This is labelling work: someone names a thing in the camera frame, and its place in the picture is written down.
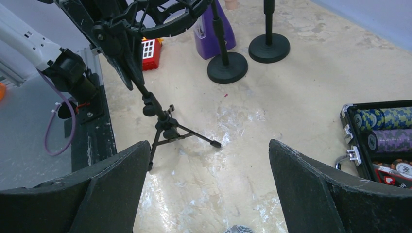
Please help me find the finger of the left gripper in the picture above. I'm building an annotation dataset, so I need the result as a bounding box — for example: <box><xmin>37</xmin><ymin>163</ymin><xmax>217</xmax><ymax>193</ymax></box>
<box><xmin>59</xmin><ymin>0</ymin><xmax>137</xmax><ymax>90</ymax></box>

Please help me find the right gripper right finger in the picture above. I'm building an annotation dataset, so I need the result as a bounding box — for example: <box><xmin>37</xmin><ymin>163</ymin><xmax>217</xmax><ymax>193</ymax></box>
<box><xmin>269</xmin><ymin>139</ymin><xmax>412</xmax><ymax>233</ymax></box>

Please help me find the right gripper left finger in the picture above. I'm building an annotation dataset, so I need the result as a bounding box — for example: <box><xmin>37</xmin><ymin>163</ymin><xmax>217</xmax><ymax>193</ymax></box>
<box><xmin>0</xmin><ymin>141</ymin><xmax>150</xmax><ymax>233</ymax></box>

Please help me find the black tripod shock-mount stand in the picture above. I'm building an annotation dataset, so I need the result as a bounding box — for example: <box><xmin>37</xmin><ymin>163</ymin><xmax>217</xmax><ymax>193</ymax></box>
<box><xmin>91</xmin><ymin>0</ymin><xmax>223</xmax><ymax>172</ymax></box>

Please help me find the black round-base mic stand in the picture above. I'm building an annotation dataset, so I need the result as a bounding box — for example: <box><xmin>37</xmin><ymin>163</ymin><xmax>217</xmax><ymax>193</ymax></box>
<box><xmin>248</xmin><ymin>0</ymin><xmax>291</xmax><ymax>64</ymax></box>

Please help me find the pink microphone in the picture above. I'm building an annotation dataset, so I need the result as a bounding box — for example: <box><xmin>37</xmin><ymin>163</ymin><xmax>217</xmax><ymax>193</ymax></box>
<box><xmin>224</xmin><ymin>0</ymin><xmax>238</xmax><ymax>10</ymax></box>

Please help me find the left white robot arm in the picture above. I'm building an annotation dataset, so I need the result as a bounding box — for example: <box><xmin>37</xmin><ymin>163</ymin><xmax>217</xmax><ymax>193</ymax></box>
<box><xmin>0</xmin><ymin>0</ymin><xmax>100</xmax><ymax>104</ymax></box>

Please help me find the red toy block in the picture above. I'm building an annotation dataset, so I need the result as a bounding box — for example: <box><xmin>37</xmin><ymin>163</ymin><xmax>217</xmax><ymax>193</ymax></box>
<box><xmin>141</xmin><ymin>37</ymin><xmax>164</xmax><ymax>71</ymax></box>

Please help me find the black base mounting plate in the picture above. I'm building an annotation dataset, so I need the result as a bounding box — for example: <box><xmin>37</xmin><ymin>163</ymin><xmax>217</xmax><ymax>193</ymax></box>
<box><xmin>70</xmin><ymin>74</ymin><xmax>117</xmax><ymax>172</ymax></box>

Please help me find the black poker chip case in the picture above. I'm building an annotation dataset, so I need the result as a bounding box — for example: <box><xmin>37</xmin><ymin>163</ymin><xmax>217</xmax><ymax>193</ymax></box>
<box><xmin>335</xmin><ymin>100</ymin><xmax>412</xmax><ymax>189</ymax></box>

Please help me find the purple metronome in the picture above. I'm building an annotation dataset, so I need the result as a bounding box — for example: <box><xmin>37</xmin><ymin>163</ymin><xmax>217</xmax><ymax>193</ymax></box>
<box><xmin>193</xmin><ymin>0</ymin><xmax>237</xmax><ymax>60</ymax></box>

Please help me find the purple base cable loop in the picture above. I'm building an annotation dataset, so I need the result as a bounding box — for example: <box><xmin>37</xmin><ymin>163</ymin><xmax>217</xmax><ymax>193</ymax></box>
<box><xmin>38</xmin><ymin>72</ymin><xmax>78</xmax><ymax>157</ymax></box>

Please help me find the aluminium frame rail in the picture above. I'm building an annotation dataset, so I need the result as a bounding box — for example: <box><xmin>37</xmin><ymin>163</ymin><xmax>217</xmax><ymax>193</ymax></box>
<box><xmin>0</xmin><ymin>60</ymin><xmax>26</xmax><ymax>87</ymax></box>

